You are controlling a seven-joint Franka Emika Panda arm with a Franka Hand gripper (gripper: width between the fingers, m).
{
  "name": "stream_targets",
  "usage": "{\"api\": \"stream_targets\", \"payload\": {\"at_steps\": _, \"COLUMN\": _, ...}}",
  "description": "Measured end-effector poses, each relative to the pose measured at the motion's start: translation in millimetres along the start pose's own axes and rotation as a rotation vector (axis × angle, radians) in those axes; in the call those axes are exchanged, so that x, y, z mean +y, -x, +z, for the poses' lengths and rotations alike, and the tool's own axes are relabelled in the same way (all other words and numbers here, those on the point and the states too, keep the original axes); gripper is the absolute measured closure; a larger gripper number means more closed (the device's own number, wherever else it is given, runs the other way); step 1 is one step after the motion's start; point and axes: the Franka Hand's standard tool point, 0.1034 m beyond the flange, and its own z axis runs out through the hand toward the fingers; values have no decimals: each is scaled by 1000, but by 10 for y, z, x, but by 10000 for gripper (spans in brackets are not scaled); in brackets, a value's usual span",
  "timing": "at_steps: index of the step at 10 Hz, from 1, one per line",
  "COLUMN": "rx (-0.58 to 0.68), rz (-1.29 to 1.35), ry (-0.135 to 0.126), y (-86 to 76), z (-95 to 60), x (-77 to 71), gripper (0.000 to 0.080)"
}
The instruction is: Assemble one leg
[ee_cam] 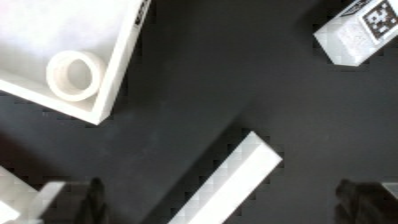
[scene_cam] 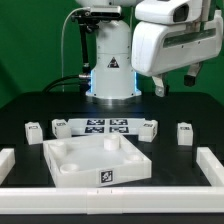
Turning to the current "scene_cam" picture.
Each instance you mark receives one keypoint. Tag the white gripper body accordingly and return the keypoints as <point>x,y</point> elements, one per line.
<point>159,48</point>

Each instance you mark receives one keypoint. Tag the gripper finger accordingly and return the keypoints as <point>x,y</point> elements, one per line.
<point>160,85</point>
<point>193,71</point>

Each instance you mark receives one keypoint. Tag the white square tabletop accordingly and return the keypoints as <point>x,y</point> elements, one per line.
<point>95,161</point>

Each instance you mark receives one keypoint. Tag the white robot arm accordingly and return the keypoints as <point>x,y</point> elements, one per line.
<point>113,78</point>

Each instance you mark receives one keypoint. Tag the white base tag plate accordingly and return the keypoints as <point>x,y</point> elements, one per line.
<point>86,126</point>

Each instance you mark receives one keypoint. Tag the white left fence piece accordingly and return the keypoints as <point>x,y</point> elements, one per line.
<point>7,161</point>

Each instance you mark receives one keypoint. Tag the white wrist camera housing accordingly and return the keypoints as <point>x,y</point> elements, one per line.
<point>168,11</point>

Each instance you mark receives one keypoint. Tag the black camera on stand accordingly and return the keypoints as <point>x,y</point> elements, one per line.
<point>97,13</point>

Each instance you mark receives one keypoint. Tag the black camera stand pole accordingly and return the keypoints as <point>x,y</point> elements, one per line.
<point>85,59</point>

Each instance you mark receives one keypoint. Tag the white front fence wall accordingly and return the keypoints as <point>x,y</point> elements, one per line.
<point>121,200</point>

